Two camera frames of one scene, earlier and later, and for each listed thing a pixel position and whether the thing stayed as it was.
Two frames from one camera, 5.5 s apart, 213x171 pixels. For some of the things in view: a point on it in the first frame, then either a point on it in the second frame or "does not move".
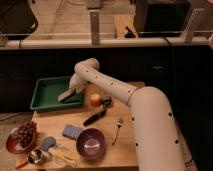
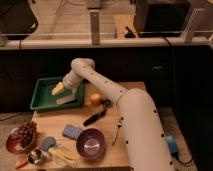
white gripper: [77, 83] → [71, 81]
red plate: [14, 145] does not move
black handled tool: [106, 104] does not move
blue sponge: [72, 131] does not move
